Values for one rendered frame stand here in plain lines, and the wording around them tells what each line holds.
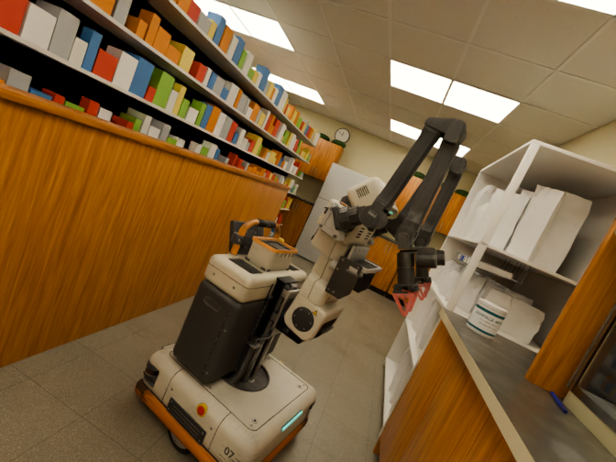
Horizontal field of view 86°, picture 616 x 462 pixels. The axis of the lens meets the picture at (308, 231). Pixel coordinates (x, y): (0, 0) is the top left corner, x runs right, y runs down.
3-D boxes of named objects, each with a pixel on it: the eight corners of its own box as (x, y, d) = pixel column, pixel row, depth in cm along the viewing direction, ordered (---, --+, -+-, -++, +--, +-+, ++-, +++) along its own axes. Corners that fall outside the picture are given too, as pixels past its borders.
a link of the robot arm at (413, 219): (451, 129, 113) (450, 117, 103) (467, 135, 110) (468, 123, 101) (396, 242, 118) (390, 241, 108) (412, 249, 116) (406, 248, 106)
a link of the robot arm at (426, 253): (401, 234, 117) (397, 232, 109) (436, 233, 112) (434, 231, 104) (402, 268, 116) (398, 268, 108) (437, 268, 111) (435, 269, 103)
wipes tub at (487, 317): (489, 334, 162) (502, 307, 161) (497, 343, 150) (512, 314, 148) (462, 321, 165) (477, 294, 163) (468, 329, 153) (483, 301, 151)
